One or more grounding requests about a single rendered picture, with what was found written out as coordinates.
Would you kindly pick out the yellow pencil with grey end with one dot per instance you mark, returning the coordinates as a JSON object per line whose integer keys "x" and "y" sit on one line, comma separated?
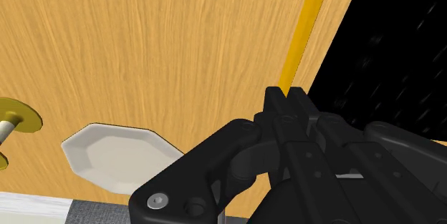
{"x": 304, "y": 31}

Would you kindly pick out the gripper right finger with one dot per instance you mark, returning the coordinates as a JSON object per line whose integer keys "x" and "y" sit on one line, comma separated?
{"x": 384, "y": 167}

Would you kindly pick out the white octagonal plate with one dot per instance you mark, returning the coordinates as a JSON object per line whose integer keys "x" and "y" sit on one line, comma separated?
{"x": 115, "y": 157}

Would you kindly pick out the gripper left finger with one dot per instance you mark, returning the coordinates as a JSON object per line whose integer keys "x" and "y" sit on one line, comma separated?
{"x": 195, "y": 178}

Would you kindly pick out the yellow disc with white rod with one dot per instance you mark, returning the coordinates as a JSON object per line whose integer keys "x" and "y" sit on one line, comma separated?
{"x": 24, "y": 113}

